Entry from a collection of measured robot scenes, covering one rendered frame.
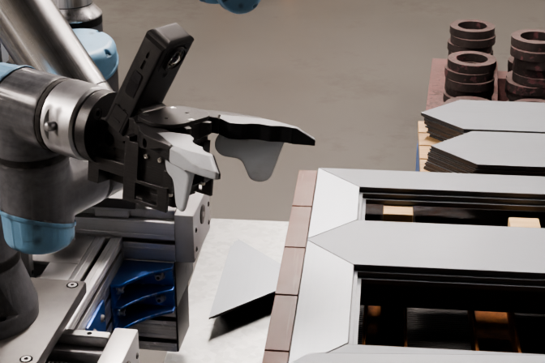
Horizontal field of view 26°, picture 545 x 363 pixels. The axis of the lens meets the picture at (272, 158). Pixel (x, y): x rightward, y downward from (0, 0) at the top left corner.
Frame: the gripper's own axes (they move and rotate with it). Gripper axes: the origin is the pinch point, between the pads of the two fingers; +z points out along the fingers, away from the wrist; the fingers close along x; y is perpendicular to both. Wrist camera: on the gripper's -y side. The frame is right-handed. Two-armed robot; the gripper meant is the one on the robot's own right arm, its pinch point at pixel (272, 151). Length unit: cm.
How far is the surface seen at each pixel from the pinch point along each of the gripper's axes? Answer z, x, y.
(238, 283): -66, -95, 62
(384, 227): -43, -108, 47
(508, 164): -36, -148, 41
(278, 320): -42, -72, 54
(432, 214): -44, -132, 51
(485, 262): -21, -106, 47
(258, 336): -56, -86, 67
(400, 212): -46, -121, 48
